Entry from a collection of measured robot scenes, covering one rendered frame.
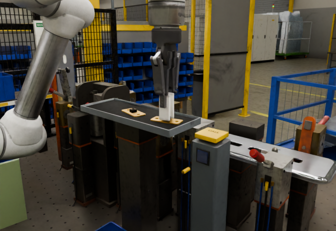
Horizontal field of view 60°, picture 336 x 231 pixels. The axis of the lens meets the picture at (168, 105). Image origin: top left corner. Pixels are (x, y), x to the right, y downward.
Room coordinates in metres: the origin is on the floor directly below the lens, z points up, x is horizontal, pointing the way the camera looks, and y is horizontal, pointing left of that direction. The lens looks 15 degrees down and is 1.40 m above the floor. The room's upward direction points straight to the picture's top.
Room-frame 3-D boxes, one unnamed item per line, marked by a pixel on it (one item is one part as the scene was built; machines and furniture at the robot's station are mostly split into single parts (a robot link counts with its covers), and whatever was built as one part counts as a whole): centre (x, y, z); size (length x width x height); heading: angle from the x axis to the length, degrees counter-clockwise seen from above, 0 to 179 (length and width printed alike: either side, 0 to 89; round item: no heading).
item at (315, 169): (1.22, 0.03, 1.00); 1.38 x 0.22 x 0.02; 50
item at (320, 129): (1.00, -0.53, 0.88); 0.14 x 0.09 x 0.36; 140
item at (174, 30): (0.75, 0.00, 1.36); 0.08 x 0.07 x 0.09; 153
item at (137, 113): (0.83, 0.10, 1.17); 0.08 x 0.04 x 0.01; 36
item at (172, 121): (0.75, 0.00, 1.17); 0.08 x 0.04 x 0.01; 63
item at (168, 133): (0.83, 0.09, 1.16); 0.37 x 0.14 x 0.02; 50
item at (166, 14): (0.75, 0.00, 1.43); 0.09 x 0.09 x 0.06
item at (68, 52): (1.71, 0.60, 1.17); 0.12 x 0.01 x 0.34; 140
